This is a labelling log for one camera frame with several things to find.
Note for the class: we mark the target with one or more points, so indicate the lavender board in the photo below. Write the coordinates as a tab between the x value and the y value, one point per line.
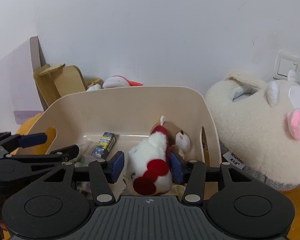
19	95

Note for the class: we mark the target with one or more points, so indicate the dark starry long box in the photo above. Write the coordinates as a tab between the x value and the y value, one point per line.
104	146

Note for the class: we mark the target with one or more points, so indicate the white wall socket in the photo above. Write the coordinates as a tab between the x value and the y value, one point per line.
287	66

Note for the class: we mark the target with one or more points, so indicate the beige plastic storage bin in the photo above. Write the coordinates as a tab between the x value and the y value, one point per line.
130	113

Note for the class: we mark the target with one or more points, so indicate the white red plush behind bin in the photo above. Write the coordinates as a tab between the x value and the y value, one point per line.
115	81

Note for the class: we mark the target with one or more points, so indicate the cream crumpled cloth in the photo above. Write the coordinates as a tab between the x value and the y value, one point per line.
176	190

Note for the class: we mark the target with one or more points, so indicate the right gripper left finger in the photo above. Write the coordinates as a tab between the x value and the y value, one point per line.
102	173

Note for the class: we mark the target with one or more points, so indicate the green crumpled cloth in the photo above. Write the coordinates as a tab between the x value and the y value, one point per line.
87	154

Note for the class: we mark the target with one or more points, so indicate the brown squirrel plush toy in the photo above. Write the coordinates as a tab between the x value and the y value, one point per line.
178	141

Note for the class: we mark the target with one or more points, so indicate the cream round plush pillow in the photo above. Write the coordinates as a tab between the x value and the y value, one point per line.
259	122

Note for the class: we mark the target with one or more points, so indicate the white red plush toy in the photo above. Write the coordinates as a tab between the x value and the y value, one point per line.
148	164

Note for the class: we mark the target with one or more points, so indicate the orange bear plush toy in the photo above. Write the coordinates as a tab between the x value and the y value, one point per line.
51	132

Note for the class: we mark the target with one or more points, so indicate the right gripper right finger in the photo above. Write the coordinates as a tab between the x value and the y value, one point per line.
192	175

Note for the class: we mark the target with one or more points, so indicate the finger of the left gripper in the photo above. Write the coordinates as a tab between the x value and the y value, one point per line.
57	156
12	142

